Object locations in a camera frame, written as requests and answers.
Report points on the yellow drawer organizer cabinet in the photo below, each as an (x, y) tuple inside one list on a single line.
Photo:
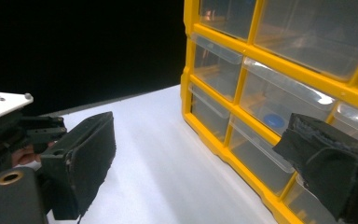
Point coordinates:
[(186, 93)]

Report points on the clear plastic drawer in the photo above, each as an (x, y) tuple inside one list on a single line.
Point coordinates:
[(261, 93)]

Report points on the set of clear organizer drawers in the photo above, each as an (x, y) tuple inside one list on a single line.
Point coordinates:
[(214, 68)]

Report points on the small blue disc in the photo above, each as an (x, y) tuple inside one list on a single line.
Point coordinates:
[(273, 120)]

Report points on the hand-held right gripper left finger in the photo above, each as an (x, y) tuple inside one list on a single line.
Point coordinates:
[(77, 165)]

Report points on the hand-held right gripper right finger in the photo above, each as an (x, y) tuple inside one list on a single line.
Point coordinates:
[(332, 174)]

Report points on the white table mat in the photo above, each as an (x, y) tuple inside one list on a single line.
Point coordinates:
[(155, 155)]

